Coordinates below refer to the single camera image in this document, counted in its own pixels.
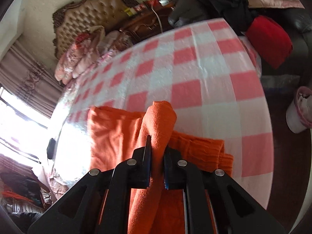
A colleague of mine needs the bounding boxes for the orange pants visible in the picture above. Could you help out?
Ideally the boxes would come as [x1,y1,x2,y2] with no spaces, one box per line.
[87,101,233,233]

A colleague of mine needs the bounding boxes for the black clothing pile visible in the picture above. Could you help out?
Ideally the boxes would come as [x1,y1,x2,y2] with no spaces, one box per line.
[197,0,255,35]

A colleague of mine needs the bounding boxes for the pink white checkered tablecloth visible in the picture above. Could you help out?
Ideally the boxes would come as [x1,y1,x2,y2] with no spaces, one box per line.
[48,19,274,207]

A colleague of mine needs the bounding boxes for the white trash bin pink liner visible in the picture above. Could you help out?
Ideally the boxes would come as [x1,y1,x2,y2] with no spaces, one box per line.
[286,86,311,134]

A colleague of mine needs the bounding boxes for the pink floral folded quilt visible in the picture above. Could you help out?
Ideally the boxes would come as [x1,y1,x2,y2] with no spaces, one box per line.
[54,25,133,85]

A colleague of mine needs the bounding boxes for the wooden nightstand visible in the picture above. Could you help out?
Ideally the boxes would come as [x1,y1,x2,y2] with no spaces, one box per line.
[120,2,175,43]

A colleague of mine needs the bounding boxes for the mauve curtain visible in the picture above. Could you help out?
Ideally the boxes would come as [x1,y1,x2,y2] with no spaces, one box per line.
[1,41,63,118]

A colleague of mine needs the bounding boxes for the red cushion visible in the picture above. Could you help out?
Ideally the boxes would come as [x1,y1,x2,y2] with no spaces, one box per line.
[245,15,293,69]

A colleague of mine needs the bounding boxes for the tufted brown headboard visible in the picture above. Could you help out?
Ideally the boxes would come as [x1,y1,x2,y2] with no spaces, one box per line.
[52,0,139,59]

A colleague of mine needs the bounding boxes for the black leather armchair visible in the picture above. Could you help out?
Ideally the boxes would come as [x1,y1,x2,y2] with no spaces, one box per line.
[168,0,311,84]

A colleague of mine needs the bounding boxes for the white charging cable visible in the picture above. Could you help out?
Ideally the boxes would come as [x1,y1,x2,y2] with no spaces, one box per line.
[151,3,164,33]

